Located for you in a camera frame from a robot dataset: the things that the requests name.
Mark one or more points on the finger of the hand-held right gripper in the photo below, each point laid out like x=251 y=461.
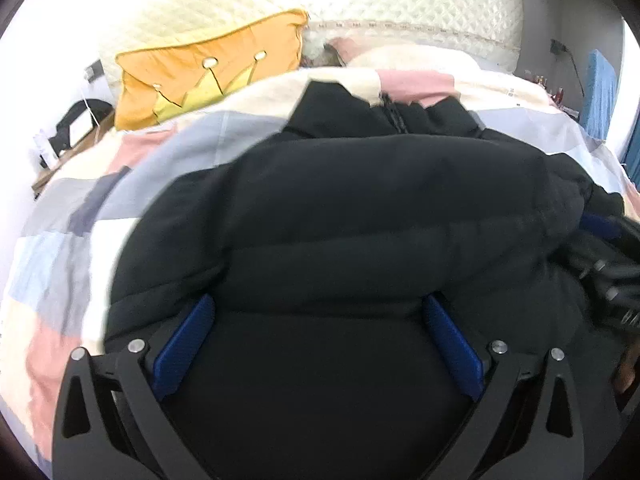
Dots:
x=600 y=225

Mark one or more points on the black puffer jacket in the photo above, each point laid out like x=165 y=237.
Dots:
x=325 y=210

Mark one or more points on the grey wall socket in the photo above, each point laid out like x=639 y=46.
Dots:
x=93 y=71

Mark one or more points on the pastel checked quilt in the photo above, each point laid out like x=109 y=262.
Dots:
x=75 y=260

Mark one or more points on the cream quilted headboard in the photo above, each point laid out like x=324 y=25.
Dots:
x=425 y=0

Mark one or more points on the black bag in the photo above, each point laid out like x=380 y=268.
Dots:
x=80 y=120

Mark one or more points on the white bottle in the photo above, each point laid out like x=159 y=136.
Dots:
x=42 y=150

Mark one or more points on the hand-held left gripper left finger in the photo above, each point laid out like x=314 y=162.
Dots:
x=182 y=350

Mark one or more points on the row of small bottles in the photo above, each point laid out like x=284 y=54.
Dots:
x=550 y=90

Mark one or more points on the black wall plug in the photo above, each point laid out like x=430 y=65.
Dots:
x=557 y=47

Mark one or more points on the yellow crown pillow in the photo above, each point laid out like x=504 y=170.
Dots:
x=200 y=75

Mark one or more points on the wooden nightstand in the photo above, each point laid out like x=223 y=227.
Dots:
x=70 y=160

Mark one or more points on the person's right hand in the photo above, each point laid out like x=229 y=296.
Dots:
x=625 y=372

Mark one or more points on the blue curtain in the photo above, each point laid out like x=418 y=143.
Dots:
x=635 y=155

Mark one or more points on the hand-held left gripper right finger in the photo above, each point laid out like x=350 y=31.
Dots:
x=452 y=347

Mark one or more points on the blue towel-covered board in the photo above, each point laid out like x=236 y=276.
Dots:
x=600 y=95

